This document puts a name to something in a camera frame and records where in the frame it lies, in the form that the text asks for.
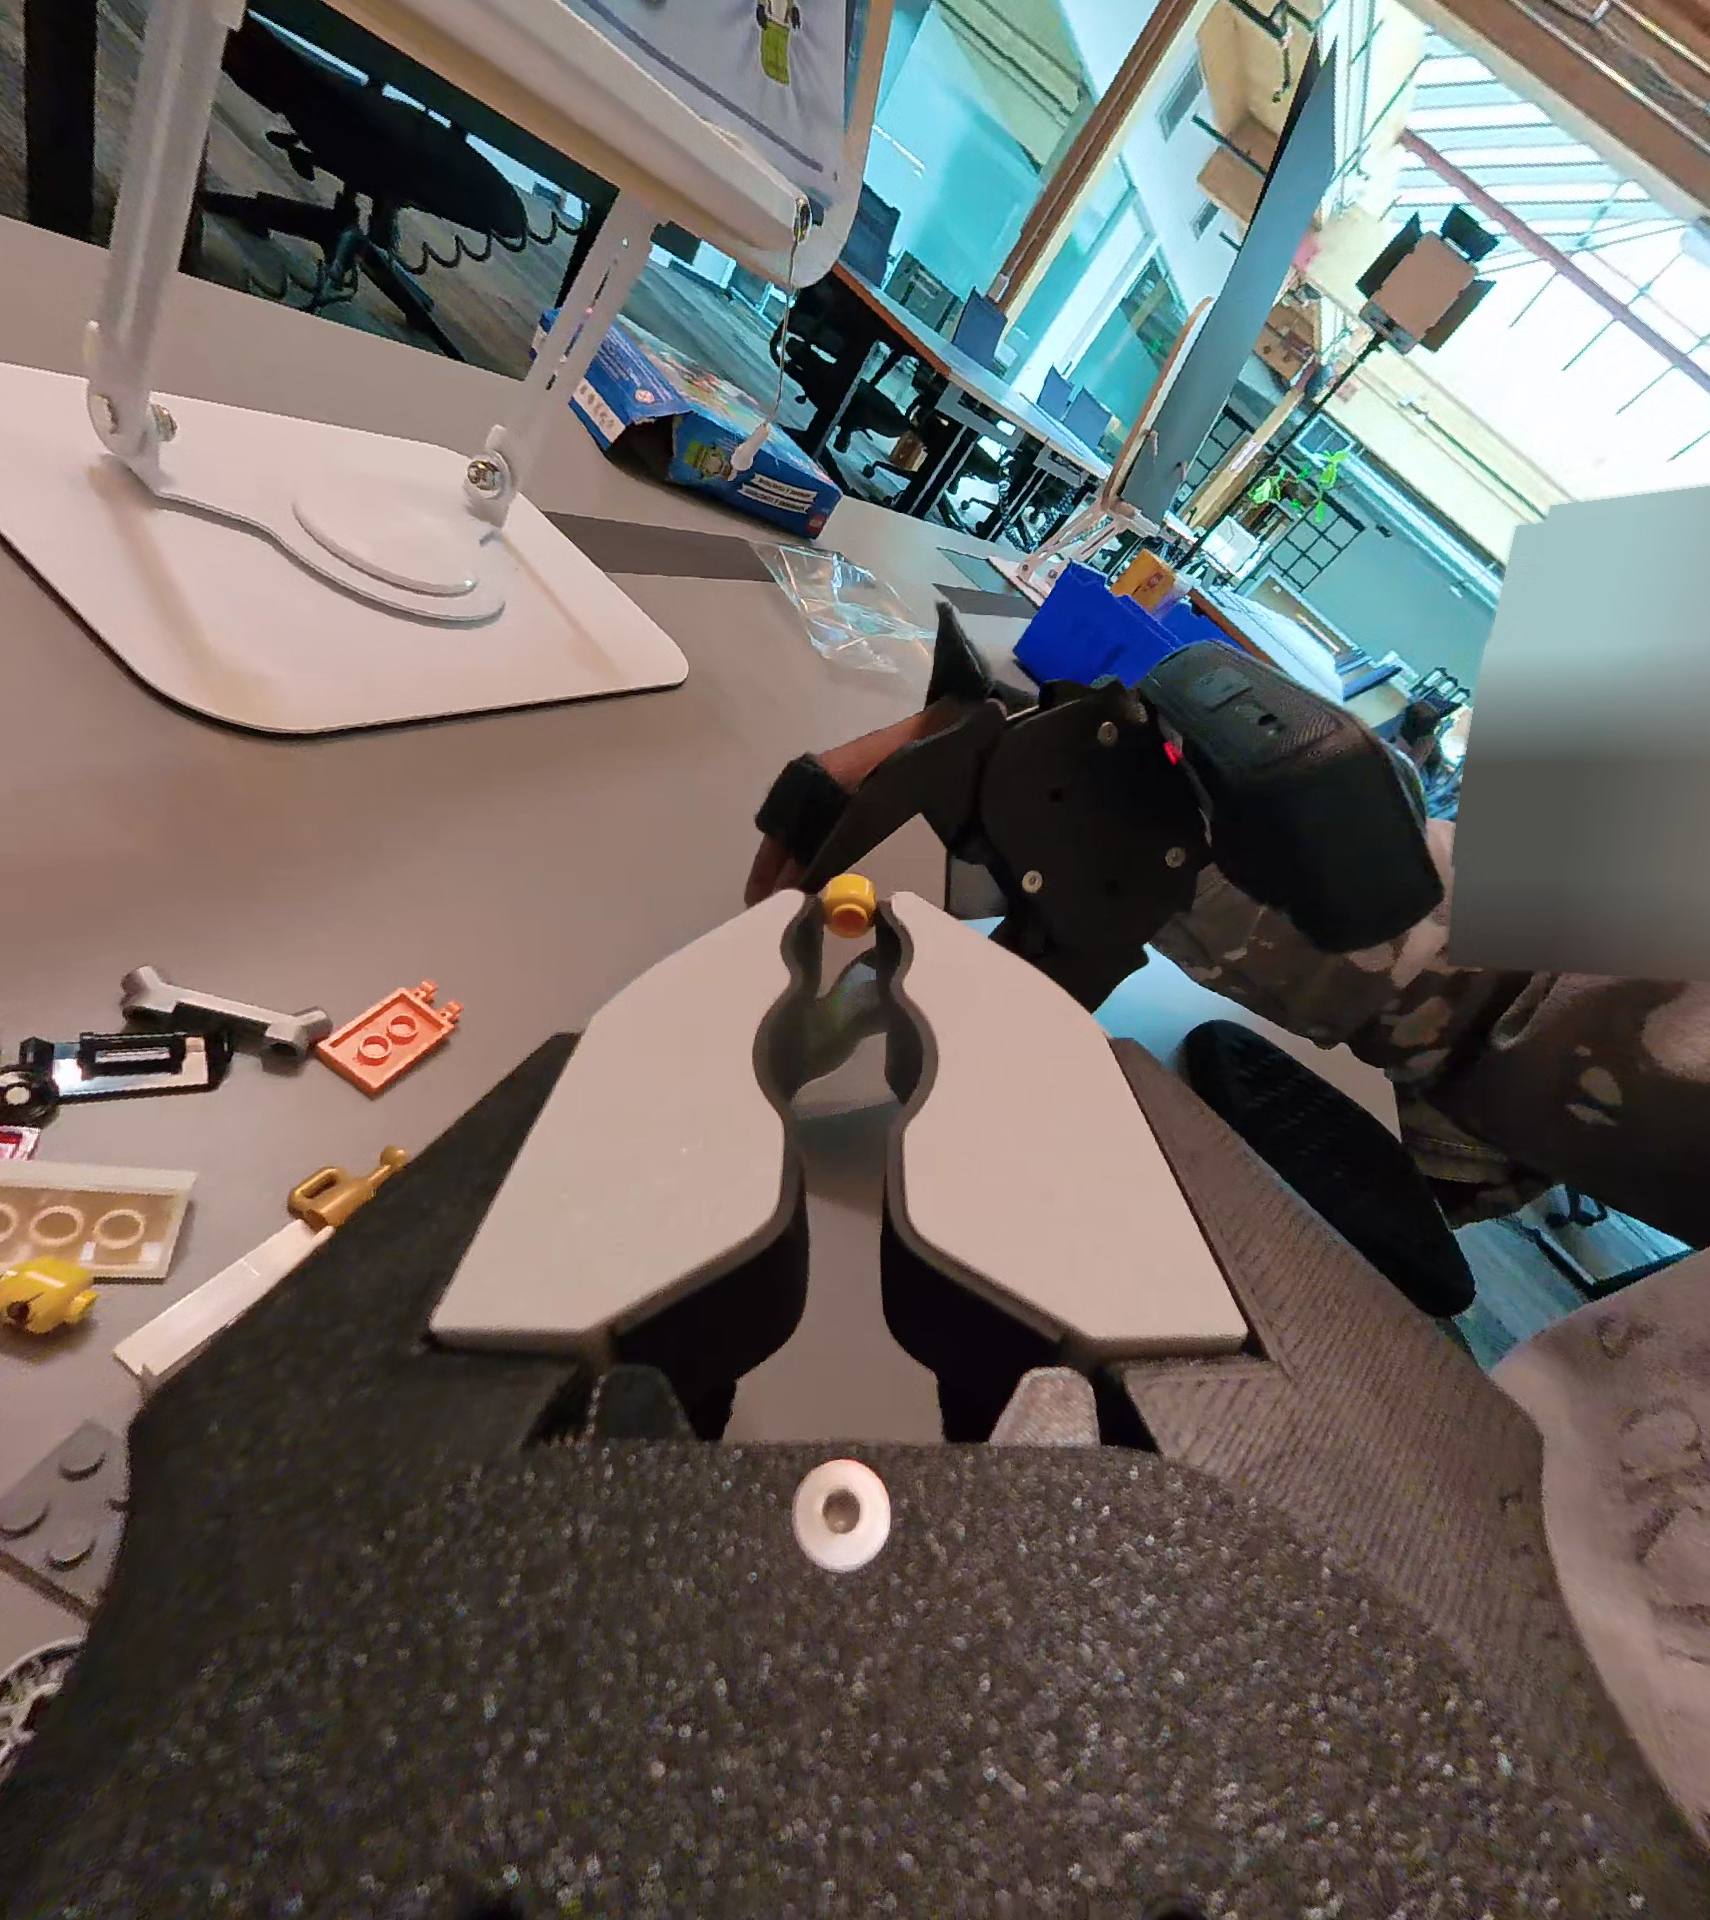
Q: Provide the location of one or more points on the small yellow round lego piece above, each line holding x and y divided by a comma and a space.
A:
850, 895

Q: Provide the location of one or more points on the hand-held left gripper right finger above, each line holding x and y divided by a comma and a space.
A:
1072, 1186

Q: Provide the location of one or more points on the lego instruction booklet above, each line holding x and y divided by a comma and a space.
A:
737, 60

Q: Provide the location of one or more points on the clear bag of lego pieces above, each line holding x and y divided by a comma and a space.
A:
850, 606

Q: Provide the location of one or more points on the pile of lego pieces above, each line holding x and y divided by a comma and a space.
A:
76, 1230

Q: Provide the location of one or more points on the blue plastic bin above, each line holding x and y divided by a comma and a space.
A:
1111, 631

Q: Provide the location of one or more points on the black office chair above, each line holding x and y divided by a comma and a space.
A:
376, 167

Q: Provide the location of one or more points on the blue lego set box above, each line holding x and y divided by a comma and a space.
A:
706, 436

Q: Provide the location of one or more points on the long wooden desk black legs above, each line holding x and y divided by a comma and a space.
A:
947, 360

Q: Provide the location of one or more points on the black textured oval pad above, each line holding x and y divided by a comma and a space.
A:
1337, 1171

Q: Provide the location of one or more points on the person's right hand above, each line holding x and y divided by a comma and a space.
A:
780, 856

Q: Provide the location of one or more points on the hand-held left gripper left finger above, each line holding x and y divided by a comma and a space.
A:
630, 1186

